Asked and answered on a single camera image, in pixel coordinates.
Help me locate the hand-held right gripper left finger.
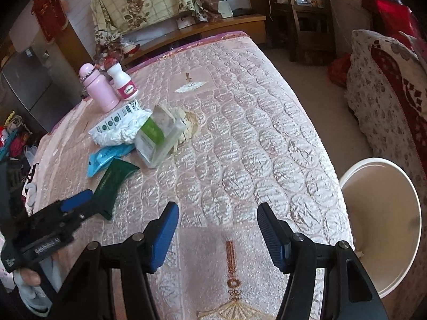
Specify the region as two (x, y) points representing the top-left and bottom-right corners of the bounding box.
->
(48, 202), (180, 320)

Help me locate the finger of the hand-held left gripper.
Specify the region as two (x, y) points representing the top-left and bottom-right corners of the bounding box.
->
(71, 202), (101, 228)
(61, 189), (94, 213)

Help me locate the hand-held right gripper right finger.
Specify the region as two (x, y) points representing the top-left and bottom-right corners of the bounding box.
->
(257, 203), (389, 320)

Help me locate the dark green packet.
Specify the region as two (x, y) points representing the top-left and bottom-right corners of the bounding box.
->
(92, 158), (141, 221)

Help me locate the blue packet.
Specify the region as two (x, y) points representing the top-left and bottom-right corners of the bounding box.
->
(87, 143), (136, 179)

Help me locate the white packet green print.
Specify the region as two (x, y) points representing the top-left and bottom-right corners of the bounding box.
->
(88, 100), (154, 147)

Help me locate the clear plastic box green label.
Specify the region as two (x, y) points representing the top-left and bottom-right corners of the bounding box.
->
(135, 104), (185, 168)

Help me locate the white plastic bin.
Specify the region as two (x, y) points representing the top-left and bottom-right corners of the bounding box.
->
(338, 158), (421, 299)

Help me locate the person's left hand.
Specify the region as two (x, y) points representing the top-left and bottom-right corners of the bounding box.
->
(13, 267), (42, 287)

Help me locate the dark cloth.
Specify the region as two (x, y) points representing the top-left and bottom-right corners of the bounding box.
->
(0, 158), (37, 214)

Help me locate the pile of colourful bags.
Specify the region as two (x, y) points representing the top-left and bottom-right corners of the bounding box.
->
(0, 110), (39, 161)

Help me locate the pink quilted table cover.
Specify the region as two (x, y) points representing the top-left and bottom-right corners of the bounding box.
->
(22, 31), (356, 320)

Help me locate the pink bottle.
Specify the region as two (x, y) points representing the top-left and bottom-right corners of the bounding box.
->
(79, 63), (120, 113)

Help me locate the grey refrigerator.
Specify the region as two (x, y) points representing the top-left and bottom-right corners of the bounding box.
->
(0, 35), (59, 134)

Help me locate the white medicine bottle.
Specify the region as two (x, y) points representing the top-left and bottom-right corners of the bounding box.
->
(107, 63), (139, 102)

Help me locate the artificial flower bunch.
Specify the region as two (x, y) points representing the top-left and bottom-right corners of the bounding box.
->
(93, 33), (117, 70)

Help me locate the red white ornament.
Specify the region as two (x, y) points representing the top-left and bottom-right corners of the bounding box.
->
(120, 38), (139, 54)

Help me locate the red bag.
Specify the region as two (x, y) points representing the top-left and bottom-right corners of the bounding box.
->
(328, 53), (352, 89)

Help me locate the floral covered sofa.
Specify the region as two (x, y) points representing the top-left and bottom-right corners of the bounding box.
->
(343, 29), (427, 320)

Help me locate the red hanging banner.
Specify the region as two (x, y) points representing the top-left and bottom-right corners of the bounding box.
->
(31, 0), (69, 42)

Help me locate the dark wooden chair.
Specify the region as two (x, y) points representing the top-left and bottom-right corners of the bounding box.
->
(268, 0), (336, 66)

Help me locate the yellow floral cloth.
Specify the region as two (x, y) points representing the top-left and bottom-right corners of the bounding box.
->
(91, 0), (222, 52)

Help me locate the wooden television cabinet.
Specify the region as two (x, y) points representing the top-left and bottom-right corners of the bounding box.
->
(122, 13), (267, 69)

